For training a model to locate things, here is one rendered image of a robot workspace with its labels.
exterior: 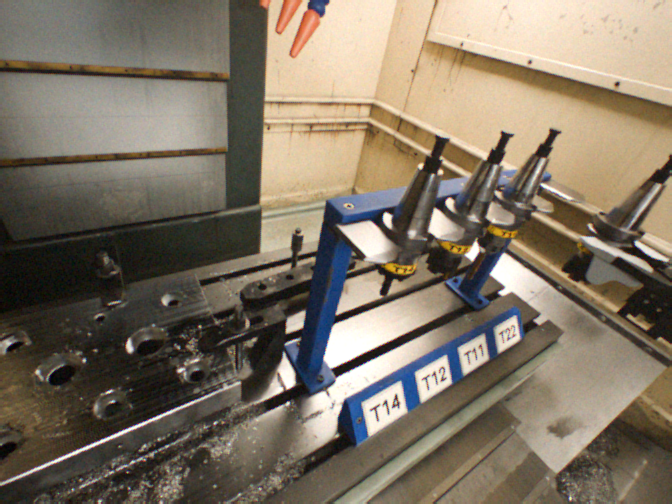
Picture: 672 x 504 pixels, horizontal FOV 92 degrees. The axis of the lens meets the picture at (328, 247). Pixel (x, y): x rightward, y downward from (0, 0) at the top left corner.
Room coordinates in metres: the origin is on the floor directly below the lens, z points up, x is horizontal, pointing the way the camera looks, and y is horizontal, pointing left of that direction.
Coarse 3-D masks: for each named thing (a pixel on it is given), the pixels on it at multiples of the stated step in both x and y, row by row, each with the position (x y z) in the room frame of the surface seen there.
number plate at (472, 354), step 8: (480, 336) 0.43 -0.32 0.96; (464, 344) 0.41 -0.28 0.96; (472, 344) 0.41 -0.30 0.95; (480, 344) 0.42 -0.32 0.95; (464, 352) 0.39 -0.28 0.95; (472, 352) 0.40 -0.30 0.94; (480, 352) 0.41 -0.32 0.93; (464, 360) 0.39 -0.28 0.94; (472, 360) 0.39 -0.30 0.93; (480, 360) 0.40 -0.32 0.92; (464, 368) 0.38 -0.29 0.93; (472, 368) 0.39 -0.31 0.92
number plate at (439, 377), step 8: (440, 360) 0.36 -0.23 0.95; (424, 368) 0.34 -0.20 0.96; (432, 368) 0.34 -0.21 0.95; (440, 368) 0.35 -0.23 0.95; (448, 368) 0.36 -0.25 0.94; (416, 376) 0.32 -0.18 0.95; (424, 376) 0.33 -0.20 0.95; (432, 376) 0.34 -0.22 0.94; (440, 376) 0.34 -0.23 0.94; (448, 376) 0.35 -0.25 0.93; (424, 384) 0.32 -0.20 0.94; (432, 384) 0.33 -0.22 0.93; (440, 384) 0.33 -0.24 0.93; (448, 384) 0.34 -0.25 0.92; (424, 392) 0.31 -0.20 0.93; (432, 392) 0.32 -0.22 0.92; (424, 400) 0.30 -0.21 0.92
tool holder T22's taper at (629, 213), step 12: (648, 180) 0.45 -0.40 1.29; (636, 192) 0.45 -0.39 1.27; (648, 192) 0.44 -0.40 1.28; (660, 192) 0.44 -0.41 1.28; (624, 204) 0.45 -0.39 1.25; (636, 204) 0.44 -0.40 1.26; (648, 204) 0.44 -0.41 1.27; (612, 216) 0.45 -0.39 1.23; (624, 216) 0.44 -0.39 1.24; (636, 216) 0.44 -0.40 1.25; (624, 228) 0.43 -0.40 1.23; (636, 228) 0.43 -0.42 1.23
